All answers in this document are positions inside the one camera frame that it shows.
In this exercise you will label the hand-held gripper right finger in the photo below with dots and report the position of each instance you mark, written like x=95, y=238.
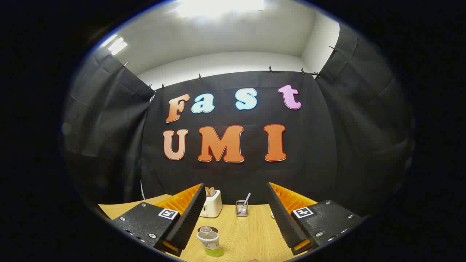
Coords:
x=282, y=214

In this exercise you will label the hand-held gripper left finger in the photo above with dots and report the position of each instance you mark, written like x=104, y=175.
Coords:
x=191, y=214

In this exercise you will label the dark round coaster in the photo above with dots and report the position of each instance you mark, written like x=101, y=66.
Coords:
x=215, y=230

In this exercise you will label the clear juice bottle green label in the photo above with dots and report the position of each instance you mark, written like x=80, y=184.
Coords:
x=210, y=242

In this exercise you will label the white toaster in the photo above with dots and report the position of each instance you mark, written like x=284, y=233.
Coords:
x=214, y=205

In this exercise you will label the wooden table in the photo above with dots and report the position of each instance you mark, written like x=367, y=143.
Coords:
x=251, y=236

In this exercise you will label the black backdrop cloth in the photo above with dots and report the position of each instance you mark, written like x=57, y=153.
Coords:
x=309, y=163

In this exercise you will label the small ceiling light panel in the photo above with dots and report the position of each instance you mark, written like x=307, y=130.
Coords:
x=117, y=45

